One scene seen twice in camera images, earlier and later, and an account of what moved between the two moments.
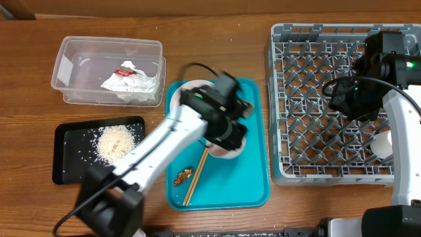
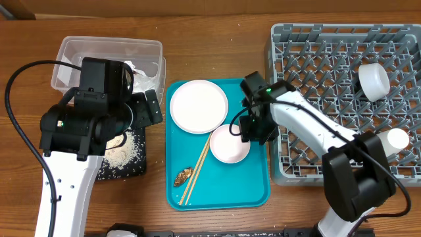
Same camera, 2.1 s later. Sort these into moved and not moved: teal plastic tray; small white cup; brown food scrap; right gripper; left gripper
Moved: right gripper; left gripper
Not moved: teal plastic tray; brown food scrap; small white cup
